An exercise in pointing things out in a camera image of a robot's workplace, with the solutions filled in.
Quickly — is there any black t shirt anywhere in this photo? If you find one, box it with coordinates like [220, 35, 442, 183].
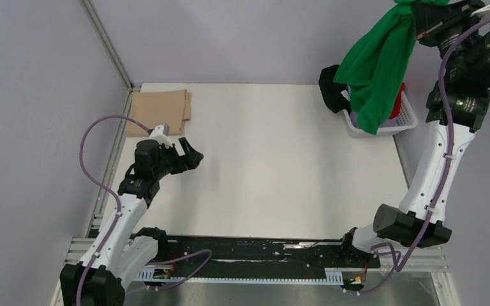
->
[318, 64, 352, 113]

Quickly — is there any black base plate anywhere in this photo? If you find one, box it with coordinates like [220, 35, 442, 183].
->
[151, 235, 380, 279]

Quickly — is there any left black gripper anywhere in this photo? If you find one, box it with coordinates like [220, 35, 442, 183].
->
[152, 137, 203, 179]

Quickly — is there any red t shirt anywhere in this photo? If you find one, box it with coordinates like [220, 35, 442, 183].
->
[389, 82, 406, 120]

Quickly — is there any lilac t shirt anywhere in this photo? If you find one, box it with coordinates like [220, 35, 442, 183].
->
[348, 112, 397, 129]

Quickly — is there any white laundry basket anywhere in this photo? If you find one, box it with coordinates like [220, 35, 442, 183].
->
[342, 92, 418, 138]

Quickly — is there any folded beige t shirt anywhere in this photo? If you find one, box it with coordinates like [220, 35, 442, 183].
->
[130, 89, 192, 136]

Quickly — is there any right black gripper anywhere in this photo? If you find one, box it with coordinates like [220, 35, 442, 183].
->
[411, 0, 489, 80]

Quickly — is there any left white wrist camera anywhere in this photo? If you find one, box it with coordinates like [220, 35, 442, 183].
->
[149, 123, 172, 148]

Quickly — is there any white slotted cable duct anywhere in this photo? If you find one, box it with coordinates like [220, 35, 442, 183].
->
[133, 268, 344, 286]

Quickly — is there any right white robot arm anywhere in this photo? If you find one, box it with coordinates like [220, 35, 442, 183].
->
[338, 1, 490, 266]

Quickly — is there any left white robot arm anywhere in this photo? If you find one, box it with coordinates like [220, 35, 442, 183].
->
[59, 137, 204, 305]

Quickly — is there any aluminium frame rail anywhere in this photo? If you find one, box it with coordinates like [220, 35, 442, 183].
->
[64, 238, 450, 273]

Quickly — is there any green t shirt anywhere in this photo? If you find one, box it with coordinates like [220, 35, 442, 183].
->
[334, 0, 451, 136]

